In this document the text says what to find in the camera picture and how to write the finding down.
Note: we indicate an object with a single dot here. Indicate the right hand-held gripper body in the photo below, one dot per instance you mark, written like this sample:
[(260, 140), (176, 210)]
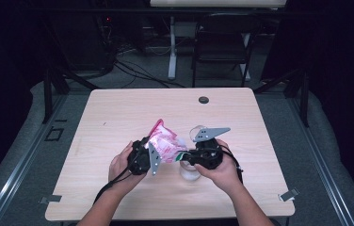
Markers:
[(209, 155)]

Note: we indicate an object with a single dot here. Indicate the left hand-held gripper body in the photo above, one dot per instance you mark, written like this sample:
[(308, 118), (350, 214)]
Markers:
[(139, 160)]

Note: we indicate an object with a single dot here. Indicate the pink and white plastic bag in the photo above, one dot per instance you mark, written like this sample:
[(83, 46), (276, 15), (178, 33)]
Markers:
[(165, 141)]

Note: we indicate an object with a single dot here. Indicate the person's left hand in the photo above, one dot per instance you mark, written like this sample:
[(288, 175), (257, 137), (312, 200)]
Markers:
[(120, 166)]

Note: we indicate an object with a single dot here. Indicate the person's right hand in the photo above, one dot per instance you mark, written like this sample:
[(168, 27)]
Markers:
[(225, 175)]

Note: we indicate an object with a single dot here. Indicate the round table grommet hole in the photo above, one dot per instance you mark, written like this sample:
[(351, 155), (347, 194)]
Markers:
[(203, 100)]

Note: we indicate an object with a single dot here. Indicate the grey tape piece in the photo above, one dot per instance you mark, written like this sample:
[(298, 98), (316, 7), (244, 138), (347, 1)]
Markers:
[(289, 195), (51, 198)]

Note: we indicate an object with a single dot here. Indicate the white desk leg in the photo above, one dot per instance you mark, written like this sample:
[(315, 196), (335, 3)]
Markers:
[(246, 59), (172, 53)]

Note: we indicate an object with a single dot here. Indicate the black metal stand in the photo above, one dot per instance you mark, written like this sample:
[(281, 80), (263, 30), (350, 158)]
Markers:
[(304, 100), (48, 94)]

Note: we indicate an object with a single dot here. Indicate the black folding chair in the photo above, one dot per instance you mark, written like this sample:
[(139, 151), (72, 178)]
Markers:
[(222, 40)]

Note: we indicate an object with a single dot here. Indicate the grey box under desk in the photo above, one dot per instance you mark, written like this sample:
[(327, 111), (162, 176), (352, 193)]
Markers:
[(185, 29)]

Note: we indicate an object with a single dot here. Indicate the white desk top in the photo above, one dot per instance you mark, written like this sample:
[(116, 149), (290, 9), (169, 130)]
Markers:
[(219, 3)]

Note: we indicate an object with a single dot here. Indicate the metal floor rail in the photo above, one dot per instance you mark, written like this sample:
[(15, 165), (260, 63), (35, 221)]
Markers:
[(15, 175), (322, 169)]

